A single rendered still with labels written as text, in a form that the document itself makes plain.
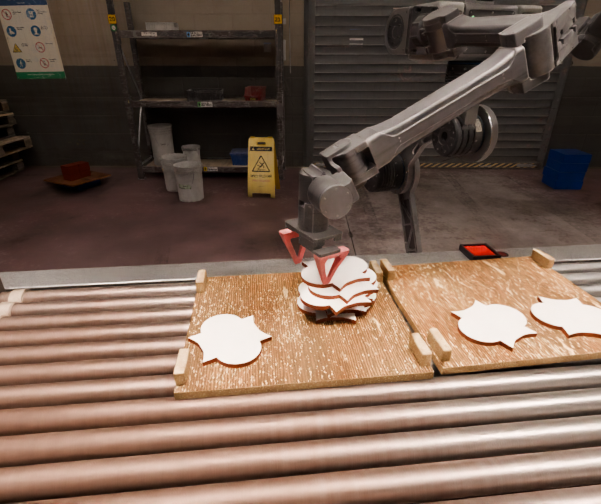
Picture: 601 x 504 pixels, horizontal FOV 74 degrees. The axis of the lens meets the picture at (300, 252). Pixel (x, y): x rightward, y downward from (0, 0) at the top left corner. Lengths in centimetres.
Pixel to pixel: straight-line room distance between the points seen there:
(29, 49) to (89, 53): 72
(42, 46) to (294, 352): 578
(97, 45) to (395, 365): 556
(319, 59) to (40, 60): 340
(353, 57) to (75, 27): 330
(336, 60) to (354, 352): 482
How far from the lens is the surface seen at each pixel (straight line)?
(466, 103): 79
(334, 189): 63
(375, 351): 72
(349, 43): 536
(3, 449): 72
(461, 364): 73
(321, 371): 67
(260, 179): 431
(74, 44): 604
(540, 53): 87
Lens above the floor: 139
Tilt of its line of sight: 27 degrees down
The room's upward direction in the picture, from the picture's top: straight up
